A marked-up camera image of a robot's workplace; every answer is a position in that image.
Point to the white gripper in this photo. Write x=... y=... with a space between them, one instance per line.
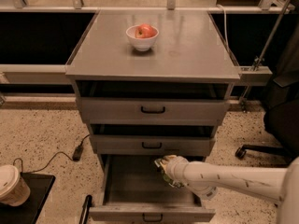
x=175 y=169

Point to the green jalapeno chip bag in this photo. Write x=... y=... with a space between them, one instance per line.
x=161 y=165

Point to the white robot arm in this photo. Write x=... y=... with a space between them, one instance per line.
x=276 y=185

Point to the grey bottom drawer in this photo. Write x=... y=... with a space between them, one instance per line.
x=133 y=190

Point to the grey drawer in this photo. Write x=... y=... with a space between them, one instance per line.
x=145 y=102
x=132 y=139
x=133 y=190

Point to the grey middle drawer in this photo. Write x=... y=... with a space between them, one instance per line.
x=132 y=139

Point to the grey drawer cabinet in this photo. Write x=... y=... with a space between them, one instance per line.
x=188 y=49

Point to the grey top drawer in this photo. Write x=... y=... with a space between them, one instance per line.
x=145 y=102

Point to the white ceramic bowl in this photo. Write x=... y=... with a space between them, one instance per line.
x=141 y=44

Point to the black office chair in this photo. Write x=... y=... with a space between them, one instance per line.
x=281 y=102

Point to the red apple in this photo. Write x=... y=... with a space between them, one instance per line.
x=144 y=31

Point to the black side table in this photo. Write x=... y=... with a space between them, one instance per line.
x=28 y=213

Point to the white lidded paper cup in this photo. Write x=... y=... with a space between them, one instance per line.
x=13 y=189

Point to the black power adapter with cable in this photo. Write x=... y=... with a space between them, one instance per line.
x=75 y=157

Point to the black handle bar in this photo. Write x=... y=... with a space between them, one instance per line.
x=85 y=209

